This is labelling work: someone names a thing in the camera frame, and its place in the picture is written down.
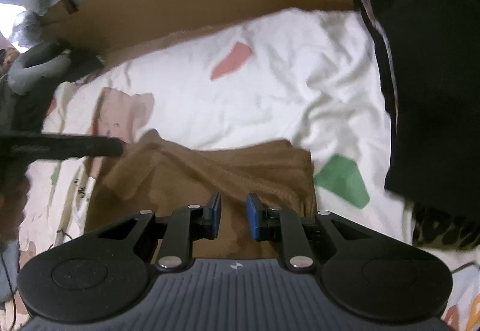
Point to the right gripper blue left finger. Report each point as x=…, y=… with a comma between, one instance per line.
x=182, y=228

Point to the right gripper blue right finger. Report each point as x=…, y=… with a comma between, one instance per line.
x=282, y=227

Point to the brown t-shirt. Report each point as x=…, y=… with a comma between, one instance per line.
x=159, y=175

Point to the person left hand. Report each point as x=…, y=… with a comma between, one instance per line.
x=12, y=210

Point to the grey plush toy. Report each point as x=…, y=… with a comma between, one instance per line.
x=45, y=60

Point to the blue jeans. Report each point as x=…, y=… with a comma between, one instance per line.
x=9, y=269

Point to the white bear print duvet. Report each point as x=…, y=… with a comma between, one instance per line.
x=308, y=77

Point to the leopard print cloth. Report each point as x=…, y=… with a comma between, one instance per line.
x=438, y=230

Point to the black garment right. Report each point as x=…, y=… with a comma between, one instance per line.
x=428, y=57

